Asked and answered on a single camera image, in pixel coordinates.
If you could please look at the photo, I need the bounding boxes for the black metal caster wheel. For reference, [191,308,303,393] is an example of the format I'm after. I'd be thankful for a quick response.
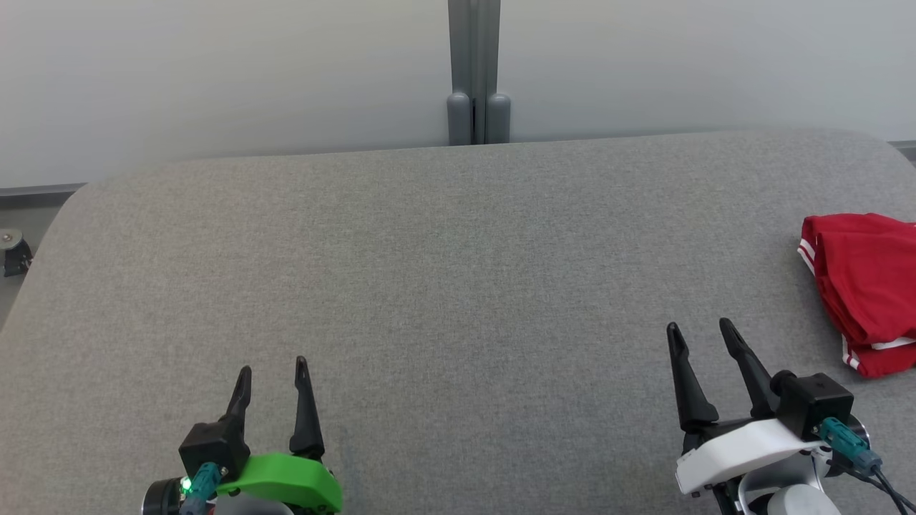
[0,228,34,278]

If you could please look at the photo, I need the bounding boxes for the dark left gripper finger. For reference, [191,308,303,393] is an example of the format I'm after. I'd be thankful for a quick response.
[218,366,253,431]
[289,355,326,461]

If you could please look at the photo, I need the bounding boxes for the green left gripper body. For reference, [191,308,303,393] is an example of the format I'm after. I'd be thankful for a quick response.
[215,452,344,514]

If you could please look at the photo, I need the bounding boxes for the red white numbered jersey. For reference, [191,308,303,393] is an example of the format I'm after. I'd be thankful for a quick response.
[797,212,916,348]

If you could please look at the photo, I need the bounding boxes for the left teal plug black cable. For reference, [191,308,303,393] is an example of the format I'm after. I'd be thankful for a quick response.
[177,461,224,515]

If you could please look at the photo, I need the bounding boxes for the grey partition post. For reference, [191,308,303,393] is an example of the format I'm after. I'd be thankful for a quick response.
[447,0,512,147]

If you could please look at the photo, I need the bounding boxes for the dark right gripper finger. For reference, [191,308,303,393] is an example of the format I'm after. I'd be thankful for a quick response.
[666,321,720,434]
[718,317,781,420]

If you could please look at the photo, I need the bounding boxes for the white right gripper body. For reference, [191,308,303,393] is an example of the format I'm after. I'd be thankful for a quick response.
[674,418,825,496]

